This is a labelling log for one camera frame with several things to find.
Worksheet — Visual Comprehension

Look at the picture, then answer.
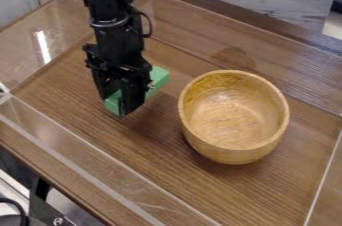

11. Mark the black cable under table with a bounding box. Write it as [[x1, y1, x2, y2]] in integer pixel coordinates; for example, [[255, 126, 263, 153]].
[[0, 196, 30, 226]]

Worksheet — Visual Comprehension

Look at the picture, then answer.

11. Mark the black metal table leg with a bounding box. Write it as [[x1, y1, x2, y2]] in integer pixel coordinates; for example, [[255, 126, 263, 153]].
[[28, 178, 76, 226]]

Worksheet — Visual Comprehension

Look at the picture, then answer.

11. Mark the green rectangular block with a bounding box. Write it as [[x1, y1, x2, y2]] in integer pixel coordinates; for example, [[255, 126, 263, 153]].
[[104, 66, 169, 117]]

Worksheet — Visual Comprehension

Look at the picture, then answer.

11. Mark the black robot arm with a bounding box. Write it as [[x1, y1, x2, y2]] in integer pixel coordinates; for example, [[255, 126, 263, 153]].
[[83, 0, 152, 116]]

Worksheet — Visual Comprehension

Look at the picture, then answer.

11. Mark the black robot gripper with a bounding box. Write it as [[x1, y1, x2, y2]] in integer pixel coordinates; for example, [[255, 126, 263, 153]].
[[83, 11, 152, 116]]

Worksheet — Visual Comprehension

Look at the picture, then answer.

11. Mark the brown wooden bowl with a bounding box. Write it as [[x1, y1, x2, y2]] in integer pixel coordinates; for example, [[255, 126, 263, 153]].
[[177, 70, 290, 165]]

